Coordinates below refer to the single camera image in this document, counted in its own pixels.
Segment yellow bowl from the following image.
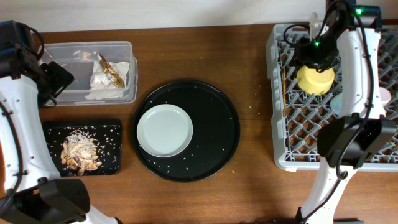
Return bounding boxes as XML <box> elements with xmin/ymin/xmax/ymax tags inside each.
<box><xmin>297</xmin><ymin>66</ymin><xmax>335</xmax><ymax>95</ymax></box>

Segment white paper napkin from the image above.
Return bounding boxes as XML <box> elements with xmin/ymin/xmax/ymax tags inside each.
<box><xmin>85</xmin><ymin>61</ymin><xmax>129</xmax><ymax>100</ymax></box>

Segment blue cup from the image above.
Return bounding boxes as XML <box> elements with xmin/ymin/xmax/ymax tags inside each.
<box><xmin>330</xmin><ymin>93</ymin><xmax>343</xmax><ymax>117</ymax></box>

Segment gold foil wrapper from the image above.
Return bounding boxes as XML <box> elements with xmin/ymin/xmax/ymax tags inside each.
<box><xmin>98</xmin><ymin>54</ymin><xmax>125</xmax><ymax>88</ymax></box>

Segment pink cup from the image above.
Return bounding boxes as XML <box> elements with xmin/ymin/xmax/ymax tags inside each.
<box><xmin>379</xmin><ymin>87</ymin><xmax>392</xmax><ymax>107</ymax></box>

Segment peanut shells and rice scraps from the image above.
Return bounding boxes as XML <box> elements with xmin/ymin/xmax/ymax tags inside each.
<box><xmin>60</xmin><ymin>130</ymin><xmax>102</xmax><ymax>176</ymax></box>

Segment grey plate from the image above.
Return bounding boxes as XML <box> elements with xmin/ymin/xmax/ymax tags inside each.
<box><xmin>136</xmin><ymin>104</ymin><xmax>193</xmax><ymax>158</ymax></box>

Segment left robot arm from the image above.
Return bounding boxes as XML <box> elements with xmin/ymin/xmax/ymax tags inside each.
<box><xmin>1</xmin><ymin>62</ymin><xmax>120</xmax><ymax>223</ymax></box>

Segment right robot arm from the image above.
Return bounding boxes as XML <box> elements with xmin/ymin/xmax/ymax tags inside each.
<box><xmin>289</xmin><ymin>0</ymin><xmax>397</xmax><ymax>223</ymax></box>

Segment clear plastic waste bin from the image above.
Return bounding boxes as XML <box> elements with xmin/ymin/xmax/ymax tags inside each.
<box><xmin>40</xmin><ymin>41</ymin><xmax>138</xmax><ymax>106</ymax></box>

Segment grey dishwasher rack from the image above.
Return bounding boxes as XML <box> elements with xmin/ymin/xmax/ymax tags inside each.
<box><xmin>266</xmin><ymin>24</ymin><xmax>397</xmax><ymax>172</ymax></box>

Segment black rectangular tray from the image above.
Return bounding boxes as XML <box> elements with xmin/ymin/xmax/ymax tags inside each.
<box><xmin>42</xmin><ymin>119</ymin><xmax>123</xmax><ymax>177</ymax></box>

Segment round black serving tray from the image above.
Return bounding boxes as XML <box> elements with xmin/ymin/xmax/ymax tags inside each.
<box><xmin>131</xmin><ymin>80</ymin><xmax>240</xmax><ymax>182</ymax></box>

